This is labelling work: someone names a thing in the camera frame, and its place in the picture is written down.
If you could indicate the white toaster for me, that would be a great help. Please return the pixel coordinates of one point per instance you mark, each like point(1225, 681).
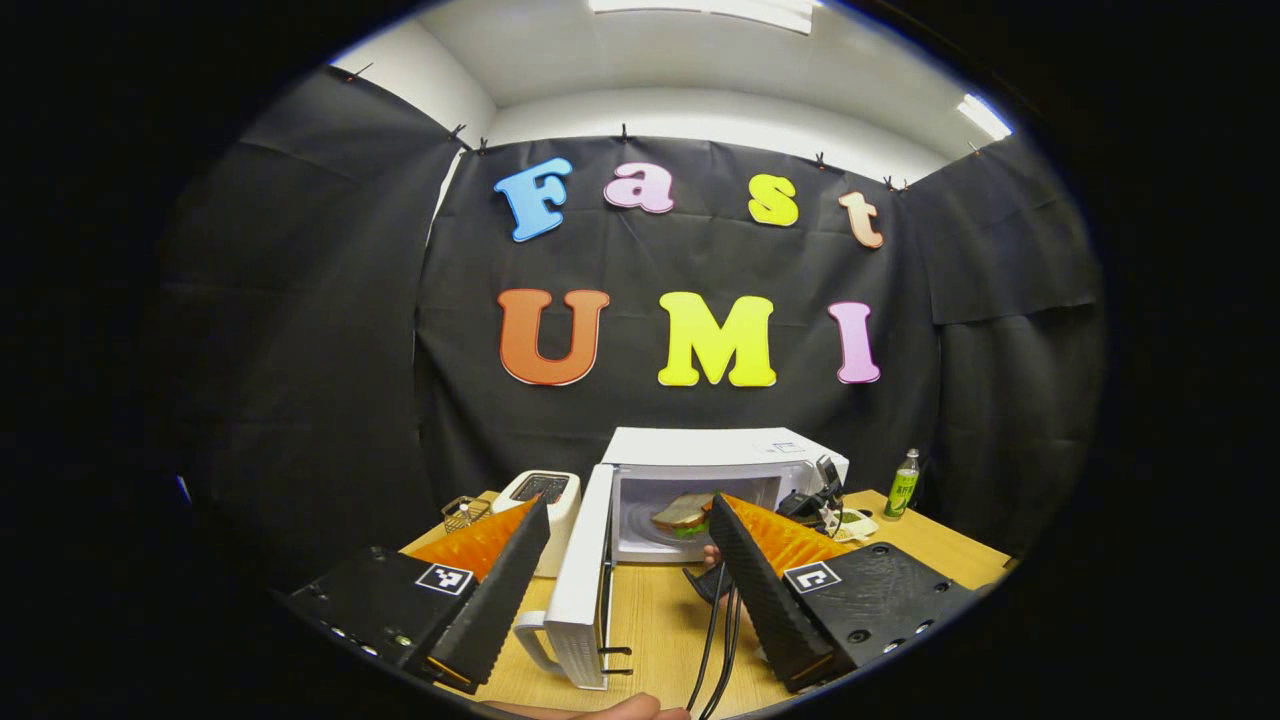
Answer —
point(560, 500)

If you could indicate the white microwave oven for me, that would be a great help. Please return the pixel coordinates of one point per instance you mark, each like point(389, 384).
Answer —
point(700, 448)

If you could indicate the white divided grain dish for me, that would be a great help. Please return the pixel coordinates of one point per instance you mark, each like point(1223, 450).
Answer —
point(858, 522)

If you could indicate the green drink bottle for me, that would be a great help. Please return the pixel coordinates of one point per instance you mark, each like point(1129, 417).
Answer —
point(902, 490)

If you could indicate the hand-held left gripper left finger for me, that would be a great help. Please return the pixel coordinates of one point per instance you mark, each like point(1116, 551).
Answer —
point(500, 600)

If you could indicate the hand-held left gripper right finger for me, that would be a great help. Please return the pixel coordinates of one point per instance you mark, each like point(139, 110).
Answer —
point(760, 595)

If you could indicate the large ceiling light panel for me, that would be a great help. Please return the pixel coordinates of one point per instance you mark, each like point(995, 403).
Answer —
point(700, 12)

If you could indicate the black backdrop cloth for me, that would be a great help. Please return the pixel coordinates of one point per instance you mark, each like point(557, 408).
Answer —
point(640, 270)

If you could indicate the small ceiling light panel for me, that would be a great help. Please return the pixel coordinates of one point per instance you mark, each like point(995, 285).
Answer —
point(983, 117)

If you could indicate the lettuce sandwich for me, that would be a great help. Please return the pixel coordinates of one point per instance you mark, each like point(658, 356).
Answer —
point(682, 512)

